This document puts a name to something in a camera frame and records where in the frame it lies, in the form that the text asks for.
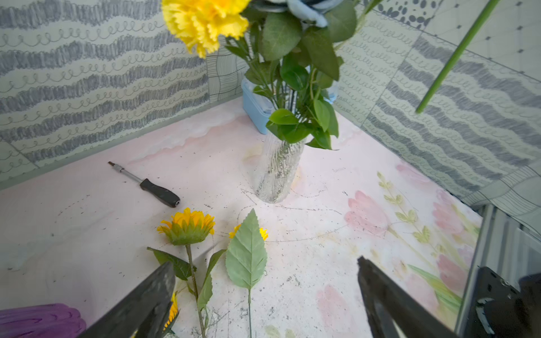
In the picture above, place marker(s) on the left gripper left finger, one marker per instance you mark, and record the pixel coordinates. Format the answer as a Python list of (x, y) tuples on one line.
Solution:
[(143, 312)]

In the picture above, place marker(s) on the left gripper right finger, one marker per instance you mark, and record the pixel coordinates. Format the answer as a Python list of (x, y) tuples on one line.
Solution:
[(390, 310)]

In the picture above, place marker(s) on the small sunflower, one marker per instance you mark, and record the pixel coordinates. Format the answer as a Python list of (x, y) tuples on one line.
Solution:
[(173, 314), (186, 229)]

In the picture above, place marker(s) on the yellow carnation flower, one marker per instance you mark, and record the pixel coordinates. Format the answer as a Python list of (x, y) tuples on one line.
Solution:
[(206, 26)]

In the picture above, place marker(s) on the purple ribbed vase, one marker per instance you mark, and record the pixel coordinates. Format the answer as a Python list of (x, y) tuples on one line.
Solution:
[(49, 320)]

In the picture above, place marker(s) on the clear glass vase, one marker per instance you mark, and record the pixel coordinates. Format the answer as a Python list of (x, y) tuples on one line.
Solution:
[(276, 169)]

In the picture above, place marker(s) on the blue plastic storage box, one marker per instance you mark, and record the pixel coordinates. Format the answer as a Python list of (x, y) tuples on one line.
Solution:
[(258, 108)]

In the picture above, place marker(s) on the red rose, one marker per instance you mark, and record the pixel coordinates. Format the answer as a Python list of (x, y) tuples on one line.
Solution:
[(461, 48)]

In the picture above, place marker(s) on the blue grey roses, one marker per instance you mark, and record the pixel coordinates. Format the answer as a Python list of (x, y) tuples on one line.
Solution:
[(309, 11)]

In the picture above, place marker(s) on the black handle screwdriver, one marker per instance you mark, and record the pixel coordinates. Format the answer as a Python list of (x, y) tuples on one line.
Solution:
[(164, 195)]

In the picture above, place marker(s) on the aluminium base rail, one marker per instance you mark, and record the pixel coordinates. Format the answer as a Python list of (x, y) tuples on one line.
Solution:
[(507, 247)]

